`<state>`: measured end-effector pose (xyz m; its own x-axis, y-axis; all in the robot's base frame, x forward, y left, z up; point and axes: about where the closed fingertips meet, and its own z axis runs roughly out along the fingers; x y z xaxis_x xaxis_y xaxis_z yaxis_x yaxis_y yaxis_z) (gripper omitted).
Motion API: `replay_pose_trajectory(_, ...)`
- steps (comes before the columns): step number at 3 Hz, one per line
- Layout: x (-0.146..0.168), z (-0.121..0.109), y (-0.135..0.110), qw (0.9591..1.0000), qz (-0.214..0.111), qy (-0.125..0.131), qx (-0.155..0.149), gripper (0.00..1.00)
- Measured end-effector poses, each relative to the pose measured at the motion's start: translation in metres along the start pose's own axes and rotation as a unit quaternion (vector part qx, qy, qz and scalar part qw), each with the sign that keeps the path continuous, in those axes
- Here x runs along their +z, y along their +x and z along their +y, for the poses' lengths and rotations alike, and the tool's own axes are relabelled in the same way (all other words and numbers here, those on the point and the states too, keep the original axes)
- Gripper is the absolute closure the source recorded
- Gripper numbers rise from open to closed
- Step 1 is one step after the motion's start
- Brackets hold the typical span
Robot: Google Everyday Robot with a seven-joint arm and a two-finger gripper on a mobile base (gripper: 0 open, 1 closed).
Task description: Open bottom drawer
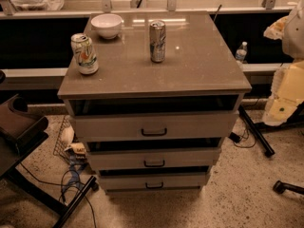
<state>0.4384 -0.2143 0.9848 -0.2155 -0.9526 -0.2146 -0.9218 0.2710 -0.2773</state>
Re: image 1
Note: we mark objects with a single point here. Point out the grey drawer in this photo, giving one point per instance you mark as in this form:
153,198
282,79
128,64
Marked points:
162,158
153,126
154,181

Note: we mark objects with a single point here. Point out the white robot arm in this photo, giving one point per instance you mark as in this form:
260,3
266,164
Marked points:
287,89

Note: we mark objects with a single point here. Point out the grey drawer cabinet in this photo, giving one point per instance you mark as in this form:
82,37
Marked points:
199,74

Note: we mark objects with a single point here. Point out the slim silver can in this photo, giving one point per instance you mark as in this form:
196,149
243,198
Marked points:
157,35

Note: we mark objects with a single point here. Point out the black power adapter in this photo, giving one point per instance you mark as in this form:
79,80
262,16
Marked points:
234,137

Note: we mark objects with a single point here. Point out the green white soda can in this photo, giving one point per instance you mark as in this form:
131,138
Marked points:
84,53

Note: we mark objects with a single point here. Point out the white bowl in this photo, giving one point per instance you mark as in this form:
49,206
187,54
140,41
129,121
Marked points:
107,25

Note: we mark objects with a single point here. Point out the plastic water bottle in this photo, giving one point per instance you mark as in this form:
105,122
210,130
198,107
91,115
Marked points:
241,52

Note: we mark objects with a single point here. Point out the black desk leg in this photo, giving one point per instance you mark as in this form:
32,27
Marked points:
268,150

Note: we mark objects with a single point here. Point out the dark brown chair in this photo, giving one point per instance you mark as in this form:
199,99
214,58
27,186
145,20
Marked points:
22,132

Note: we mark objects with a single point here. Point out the black caster leg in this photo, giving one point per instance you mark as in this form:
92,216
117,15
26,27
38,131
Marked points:
280,187

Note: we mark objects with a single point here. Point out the wire mesh basket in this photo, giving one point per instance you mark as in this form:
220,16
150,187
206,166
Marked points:
67,146

